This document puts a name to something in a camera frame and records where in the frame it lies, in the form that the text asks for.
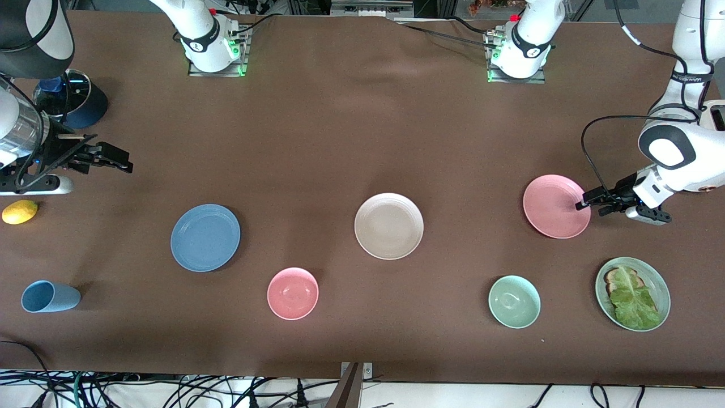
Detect green bowl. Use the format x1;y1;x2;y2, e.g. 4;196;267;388
488;275;541;329

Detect toast slice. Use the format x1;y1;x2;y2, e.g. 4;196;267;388
604;267;645;295

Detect pink bowl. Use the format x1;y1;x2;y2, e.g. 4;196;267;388
267;267;319;321

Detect grey metal frame piece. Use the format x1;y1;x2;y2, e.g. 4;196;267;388
330;0;414;19

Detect black cable on tablecloth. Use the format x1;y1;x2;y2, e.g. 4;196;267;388
396;23;493;45

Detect blue cup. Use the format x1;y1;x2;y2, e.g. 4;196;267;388
21;280;81;313

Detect beige plate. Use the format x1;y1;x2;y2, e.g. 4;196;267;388
355;193;424;260

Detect blue plate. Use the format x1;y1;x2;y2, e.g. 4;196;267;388
170;204;241;273

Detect pink plate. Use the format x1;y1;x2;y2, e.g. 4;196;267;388
523;175;591;239

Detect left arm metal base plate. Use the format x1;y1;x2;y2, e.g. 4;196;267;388
486;28;547;84

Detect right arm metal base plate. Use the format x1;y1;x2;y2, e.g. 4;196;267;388
189;25;250;77

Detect dark blue pot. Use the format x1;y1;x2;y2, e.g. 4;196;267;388
33;68;108;130

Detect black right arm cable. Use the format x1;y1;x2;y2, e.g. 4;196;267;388
0;0;63;190

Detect yellow lemon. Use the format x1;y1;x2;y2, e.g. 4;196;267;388
2;199;39;225

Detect green plate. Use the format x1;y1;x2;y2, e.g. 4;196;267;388
595;257;671;332

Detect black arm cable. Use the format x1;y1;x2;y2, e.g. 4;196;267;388
581;0;714;196
0;0;63;190

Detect dark metal bar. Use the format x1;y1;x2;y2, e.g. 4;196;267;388
326;363;363;408

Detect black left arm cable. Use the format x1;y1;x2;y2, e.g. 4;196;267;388
581;0;714;196

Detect green lettuce leaf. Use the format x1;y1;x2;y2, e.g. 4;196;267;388
609;266;660;330

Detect brown tablecloth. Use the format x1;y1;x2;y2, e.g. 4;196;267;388
0;10;725;386

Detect white toaster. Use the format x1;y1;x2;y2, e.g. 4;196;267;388
700;99;725;193

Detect black curved floor cable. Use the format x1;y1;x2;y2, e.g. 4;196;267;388
0;340;54;408

